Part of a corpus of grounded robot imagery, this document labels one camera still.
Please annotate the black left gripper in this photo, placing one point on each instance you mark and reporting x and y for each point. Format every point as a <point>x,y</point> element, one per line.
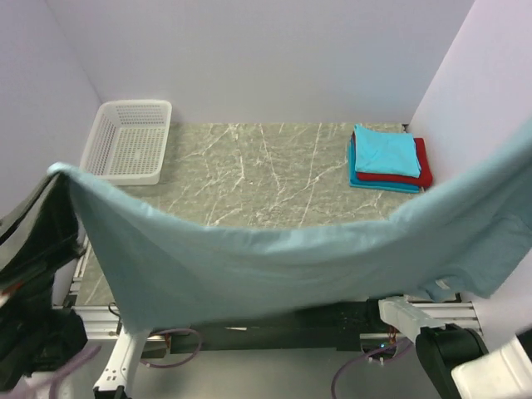
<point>51,208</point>

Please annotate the white perforated plastic basket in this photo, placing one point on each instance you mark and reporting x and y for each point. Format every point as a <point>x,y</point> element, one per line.
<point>127,142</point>

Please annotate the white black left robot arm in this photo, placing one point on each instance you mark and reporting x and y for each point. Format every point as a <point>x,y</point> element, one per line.
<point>35,337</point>

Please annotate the grey-blue t-shirt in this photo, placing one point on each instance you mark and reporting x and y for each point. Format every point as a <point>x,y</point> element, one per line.
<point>467,234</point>

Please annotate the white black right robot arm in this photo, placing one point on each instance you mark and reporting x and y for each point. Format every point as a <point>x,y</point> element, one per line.
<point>453,354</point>

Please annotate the teal folded t-shirt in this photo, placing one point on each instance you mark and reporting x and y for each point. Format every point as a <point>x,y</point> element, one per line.
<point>374,185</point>

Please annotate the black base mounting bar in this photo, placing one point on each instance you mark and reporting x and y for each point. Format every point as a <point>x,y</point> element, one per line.
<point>343,326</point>

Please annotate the light blue folded t-shirt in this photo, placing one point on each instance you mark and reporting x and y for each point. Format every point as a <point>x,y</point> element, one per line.
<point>385,153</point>

